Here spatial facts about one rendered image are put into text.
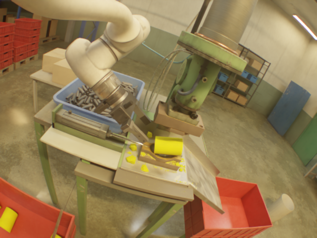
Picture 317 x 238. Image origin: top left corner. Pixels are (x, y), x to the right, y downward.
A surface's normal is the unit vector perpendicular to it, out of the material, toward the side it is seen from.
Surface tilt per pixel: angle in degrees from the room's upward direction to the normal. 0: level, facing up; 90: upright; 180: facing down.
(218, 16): 90
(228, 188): 90
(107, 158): 0
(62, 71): 90
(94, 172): 0
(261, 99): 90
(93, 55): 60
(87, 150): 0
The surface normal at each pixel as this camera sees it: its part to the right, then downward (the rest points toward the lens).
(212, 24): -0.72, 0.13
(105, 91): -0.04, 0.53
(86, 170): 0.35, -0.79
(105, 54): 0.50, 0.28
